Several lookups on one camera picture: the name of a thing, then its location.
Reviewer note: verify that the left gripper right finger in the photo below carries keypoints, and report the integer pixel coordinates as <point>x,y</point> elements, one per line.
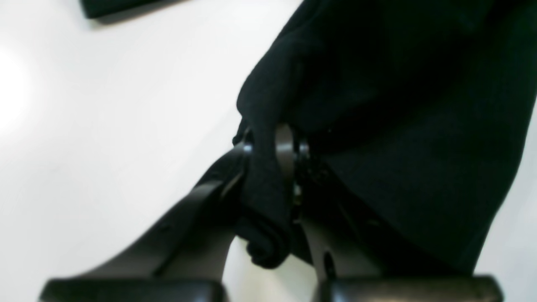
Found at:
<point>356,257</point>

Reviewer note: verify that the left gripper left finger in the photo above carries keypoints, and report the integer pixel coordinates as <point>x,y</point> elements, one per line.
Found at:
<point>181,258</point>

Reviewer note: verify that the black printed T-shirt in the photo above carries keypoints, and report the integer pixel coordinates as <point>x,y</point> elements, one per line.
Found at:
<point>419,108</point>

